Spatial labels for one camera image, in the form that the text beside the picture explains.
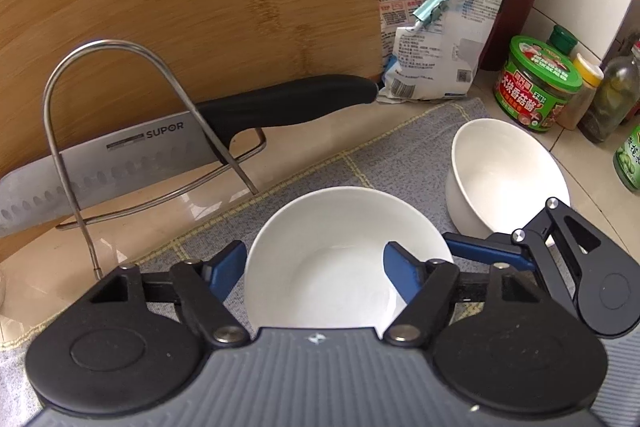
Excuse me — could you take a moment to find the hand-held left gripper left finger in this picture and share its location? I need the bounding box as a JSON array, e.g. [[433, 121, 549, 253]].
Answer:
[[89, 241, 251, 347]]

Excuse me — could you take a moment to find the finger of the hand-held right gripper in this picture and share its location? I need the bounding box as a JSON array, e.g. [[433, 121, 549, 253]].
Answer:
[[444, 197, 618, 304]]

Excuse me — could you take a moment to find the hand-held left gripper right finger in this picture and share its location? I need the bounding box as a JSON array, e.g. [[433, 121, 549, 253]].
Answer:
[[382, 242, 543, 343]]

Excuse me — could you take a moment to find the white pink flower bowl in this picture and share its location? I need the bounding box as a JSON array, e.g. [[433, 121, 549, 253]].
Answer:
[[445, 118, 572, 249], [244, 186, 457, 333]]

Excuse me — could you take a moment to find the grey blue checked cloth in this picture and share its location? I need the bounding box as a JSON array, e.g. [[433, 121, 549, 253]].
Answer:
[[0, 97, 640, 427]]

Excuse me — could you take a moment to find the green label plastic bottle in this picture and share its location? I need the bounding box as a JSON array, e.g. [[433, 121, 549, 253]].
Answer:
[[612, 122, 640, 194]]

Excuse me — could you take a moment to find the green lid sauce jar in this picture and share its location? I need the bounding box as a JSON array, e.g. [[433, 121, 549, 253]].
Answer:
[[492, 35, 584, 135]]

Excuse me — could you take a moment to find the yellow lid spice jar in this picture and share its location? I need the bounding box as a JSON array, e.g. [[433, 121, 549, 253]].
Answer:
[[555, 53, 605, 131]]

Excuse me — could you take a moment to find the crumpled white blue packet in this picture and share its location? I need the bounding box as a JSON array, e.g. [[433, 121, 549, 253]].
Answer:
[[377, 0, 512, 106]]

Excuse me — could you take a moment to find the glass bottle red cap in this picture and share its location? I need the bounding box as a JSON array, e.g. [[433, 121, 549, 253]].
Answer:
[[577, 38, 640, 144]]

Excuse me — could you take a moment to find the small green capped bottle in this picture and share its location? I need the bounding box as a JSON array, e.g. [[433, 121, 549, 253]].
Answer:
[[546, 25, 577, 58]]

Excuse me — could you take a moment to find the blue binder clip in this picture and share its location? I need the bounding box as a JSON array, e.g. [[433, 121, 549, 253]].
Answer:
[[409, 0, 455, 28]]

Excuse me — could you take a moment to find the white bag red print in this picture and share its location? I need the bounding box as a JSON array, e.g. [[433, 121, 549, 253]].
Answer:
[[375, 0, 453, 72]]

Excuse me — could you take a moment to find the steel kitchen knife black handle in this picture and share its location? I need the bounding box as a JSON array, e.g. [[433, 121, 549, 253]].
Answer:
[[0, 74, 379, 239]]

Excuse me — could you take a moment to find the steel wire rack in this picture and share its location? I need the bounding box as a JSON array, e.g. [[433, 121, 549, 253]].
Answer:
[[42, 39, 267, 282]]

